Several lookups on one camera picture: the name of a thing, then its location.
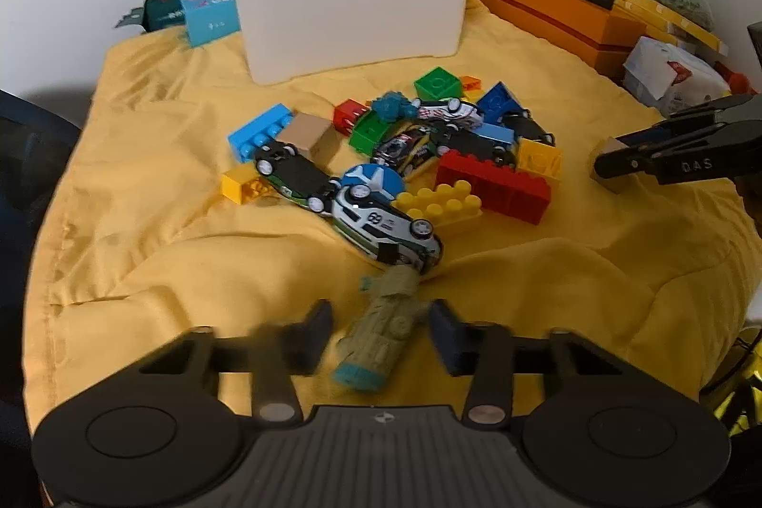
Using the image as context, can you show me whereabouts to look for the yellow studded toy brick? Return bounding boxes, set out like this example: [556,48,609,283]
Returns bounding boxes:
[390,180,484,238]

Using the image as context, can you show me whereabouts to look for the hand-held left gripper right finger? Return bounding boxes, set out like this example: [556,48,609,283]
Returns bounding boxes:
[429,299,632,424]

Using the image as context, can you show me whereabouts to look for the hollow green toy brick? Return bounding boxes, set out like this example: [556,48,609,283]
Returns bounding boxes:
[348,109,397,158]

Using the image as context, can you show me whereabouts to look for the black green toy car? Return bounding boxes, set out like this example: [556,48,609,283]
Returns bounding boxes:
[255,140,340,214]

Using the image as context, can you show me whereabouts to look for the small yellow toy brick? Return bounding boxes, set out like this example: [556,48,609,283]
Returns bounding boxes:
[221,166,278,204]

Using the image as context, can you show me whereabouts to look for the teal carton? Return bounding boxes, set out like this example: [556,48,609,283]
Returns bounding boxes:
[116,0,224,33]

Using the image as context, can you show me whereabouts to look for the teal dinosaur toy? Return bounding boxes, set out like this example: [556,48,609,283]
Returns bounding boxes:
[370,90,421,125]

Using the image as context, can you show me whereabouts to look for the orange box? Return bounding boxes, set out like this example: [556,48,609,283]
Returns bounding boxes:
[467,0,647,80]

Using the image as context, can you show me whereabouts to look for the blue black toy truck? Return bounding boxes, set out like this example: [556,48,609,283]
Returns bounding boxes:
[431,122,518,169]

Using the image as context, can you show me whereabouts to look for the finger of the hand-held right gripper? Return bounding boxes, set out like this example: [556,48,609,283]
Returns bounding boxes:
[616,94,762,149]
[595,142,662,181]

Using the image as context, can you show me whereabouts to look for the blue round toy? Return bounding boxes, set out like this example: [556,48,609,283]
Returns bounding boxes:
[341,163,406,202]

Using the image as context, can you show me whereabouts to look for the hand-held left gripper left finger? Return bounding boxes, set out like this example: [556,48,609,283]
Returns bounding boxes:
[136,299,334,424]

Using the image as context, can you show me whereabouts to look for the white patterned toy car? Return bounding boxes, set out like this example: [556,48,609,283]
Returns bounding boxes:
[413,97,484,128]

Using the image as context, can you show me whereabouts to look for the black yellow toy car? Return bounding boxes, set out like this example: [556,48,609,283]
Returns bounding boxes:
[372,124,441,179]

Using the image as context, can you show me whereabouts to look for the yellow cloth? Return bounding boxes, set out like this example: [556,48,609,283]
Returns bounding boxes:
[20,0,762,461]

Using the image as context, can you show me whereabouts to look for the large red toy brick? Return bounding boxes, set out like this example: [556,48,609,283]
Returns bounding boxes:
[434,151,551,226]

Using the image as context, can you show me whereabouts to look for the light blue paper box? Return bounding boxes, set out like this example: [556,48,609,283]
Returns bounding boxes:
[181,0,242,50]

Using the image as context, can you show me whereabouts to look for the light blue toy brick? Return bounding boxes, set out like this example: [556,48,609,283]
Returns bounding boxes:
[228,103,294,164]

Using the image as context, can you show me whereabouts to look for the yellow flat boxes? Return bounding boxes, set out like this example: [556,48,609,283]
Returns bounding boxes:
[613,0,730,62]

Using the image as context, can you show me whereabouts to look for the white bag with red print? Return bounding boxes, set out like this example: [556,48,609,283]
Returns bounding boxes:
[622,35,730,119]

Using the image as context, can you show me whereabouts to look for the yellow square toy brick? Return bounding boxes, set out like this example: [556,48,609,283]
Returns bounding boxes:
[515,138,563,181]

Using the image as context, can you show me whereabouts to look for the white plastic bin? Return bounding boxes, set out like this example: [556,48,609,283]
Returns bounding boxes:
[215,0,486,85]

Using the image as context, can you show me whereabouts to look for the dark blue chair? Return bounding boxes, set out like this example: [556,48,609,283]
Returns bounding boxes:
[0,88,81,426]

